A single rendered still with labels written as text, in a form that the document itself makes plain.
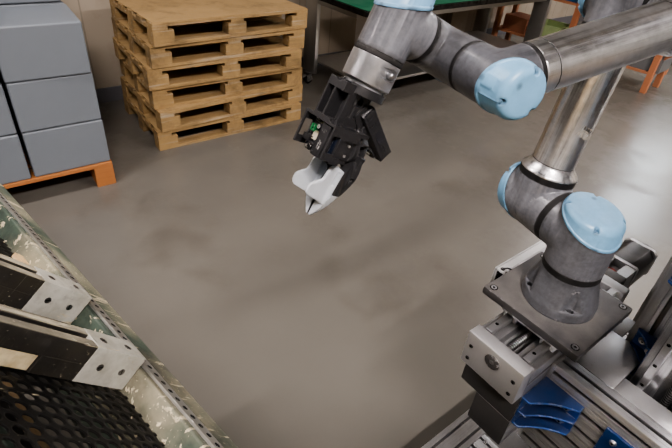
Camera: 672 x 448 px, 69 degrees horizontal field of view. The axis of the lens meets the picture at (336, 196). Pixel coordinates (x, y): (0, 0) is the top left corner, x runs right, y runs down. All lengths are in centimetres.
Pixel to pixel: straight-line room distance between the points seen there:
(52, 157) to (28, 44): 65
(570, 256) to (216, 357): 160
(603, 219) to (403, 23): 55
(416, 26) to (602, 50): 25
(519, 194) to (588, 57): 42
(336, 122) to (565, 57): 31
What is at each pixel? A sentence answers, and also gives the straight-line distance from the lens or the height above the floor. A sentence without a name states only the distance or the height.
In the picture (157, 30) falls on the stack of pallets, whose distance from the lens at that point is 342.
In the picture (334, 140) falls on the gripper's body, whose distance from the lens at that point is 69.
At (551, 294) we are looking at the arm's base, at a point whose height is 109.
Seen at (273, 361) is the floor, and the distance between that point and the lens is 221.
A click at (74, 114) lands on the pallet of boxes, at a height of 50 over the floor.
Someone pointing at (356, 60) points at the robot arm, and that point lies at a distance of 69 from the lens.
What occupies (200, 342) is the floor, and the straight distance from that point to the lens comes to 230.
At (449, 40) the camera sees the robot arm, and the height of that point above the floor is 157.
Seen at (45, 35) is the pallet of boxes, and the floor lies 95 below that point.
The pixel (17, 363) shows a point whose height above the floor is 108.
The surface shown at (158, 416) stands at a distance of 104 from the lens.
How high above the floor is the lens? 175
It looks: 33 degrees down
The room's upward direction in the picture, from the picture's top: 5 degrees clockwise
